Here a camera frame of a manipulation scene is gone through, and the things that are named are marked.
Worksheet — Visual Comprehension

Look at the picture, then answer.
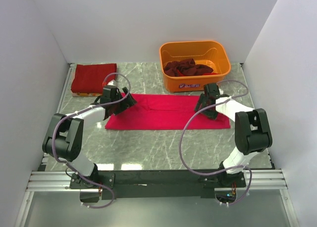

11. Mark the aluminium frame rail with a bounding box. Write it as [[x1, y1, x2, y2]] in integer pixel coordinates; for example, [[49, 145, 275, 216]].
[[14, 62, 76, 227]]

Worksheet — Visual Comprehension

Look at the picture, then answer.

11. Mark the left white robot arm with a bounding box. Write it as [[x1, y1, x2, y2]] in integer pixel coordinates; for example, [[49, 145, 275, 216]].
[[42, 85, 137, 188]]

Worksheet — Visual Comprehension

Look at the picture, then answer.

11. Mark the folded red t shirt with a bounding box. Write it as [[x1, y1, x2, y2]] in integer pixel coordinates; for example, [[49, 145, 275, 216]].
[[71, 63, 117, 95]]

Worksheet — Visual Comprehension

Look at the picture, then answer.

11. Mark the orange plastic tub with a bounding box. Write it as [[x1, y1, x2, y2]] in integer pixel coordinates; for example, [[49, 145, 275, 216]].
[[159, 41, 231, 93]]

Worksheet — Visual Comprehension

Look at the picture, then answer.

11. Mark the black base beam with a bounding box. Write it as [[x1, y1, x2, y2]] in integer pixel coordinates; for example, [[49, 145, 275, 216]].
[[69, 170, 246, 202]]

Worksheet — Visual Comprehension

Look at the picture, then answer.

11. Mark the pink t shirt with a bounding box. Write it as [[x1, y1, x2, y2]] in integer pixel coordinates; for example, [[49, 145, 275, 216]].
[[105, 93, 231, 131]]

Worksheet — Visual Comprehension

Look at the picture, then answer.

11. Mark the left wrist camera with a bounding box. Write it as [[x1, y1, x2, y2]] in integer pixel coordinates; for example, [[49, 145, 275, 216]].
[[102, 80, 117, 88]]

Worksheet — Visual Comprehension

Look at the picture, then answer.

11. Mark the dark maroon t shirt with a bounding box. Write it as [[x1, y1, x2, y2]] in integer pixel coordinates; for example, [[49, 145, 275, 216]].
[[163, 58, 213, 77]]

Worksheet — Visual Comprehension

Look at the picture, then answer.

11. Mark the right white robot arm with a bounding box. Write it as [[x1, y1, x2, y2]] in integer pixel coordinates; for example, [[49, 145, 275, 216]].
[[194, 83, 272, 187]]

